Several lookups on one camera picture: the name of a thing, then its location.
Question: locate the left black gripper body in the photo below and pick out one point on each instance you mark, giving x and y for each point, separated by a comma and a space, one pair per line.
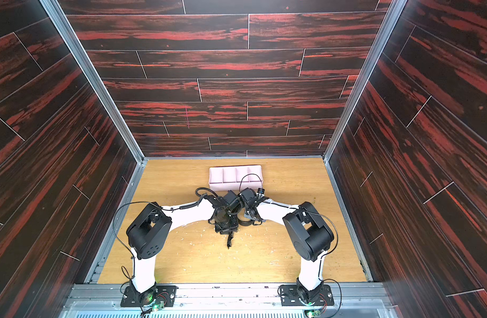
228, 223

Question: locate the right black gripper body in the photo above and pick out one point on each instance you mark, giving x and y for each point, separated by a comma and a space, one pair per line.
249, 214

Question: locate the black leather belt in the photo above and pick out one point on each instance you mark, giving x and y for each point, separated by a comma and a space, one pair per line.
231, 235

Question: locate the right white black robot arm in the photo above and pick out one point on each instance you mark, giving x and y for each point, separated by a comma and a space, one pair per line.
313, 236

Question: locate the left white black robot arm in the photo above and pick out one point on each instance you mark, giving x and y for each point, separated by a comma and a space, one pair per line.
148, 232

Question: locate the pink divided storage box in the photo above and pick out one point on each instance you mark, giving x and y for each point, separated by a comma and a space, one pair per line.
235, 178

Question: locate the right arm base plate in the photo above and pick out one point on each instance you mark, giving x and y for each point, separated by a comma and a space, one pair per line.
293, 295

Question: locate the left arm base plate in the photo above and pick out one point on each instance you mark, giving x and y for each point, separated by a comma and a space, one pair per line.
158, 296

